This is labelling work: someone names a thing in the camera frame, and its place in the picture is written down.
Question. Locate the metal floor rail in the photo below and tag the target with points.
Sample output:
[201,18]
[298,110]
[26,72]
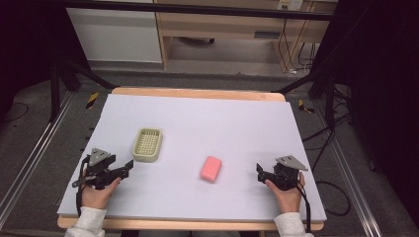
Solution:
[352,187]
[31,158]

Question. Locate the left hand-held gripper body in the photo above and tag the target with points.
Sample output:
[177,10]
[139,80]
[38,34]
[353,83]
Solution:
[100,171]

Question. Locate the black metal stand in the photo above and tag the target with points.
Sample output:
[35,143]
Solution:
[56,89]
[324,84]

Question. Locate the yellow black floor tape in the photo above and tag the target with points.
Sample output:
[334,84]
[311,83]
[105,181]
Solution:
[92,100]
[305,107]

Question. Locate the light wooden desk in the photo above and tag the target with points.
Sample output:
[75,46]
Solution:
[224,24]

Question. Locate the pale green soap dish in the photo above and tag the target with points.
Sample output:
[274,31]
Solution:
[148,145]

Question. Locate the wooden table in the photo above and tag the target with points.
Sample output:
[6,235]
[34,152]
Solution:
[197,93]

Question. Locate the white wall power strip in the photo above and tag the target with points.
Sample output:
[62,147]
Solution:
[290,4]

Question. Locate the pink soap bar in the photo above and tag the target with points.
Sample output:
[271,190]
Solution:
[210,169]

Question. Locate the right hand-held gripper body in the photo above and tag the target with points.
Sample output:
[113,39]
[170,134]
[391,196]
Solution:
[286,176]

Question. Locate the person's left hand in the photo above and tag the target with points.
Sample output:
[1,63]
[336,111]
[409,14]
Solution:
[97,198]

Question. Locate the black horizontal frame bar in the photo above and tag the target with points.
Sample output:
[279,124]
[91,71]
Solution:
[197,10]

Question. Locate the white foam mat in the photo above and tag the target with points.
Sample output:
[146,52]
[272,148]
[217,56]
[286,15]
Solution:
[204,125]

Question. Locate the person's right hand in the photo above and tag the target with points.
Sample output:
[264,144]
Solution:
[289,200]

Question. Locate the white cabinet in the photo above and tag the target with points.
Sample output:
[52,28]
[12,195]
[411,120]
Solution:
[115,36]

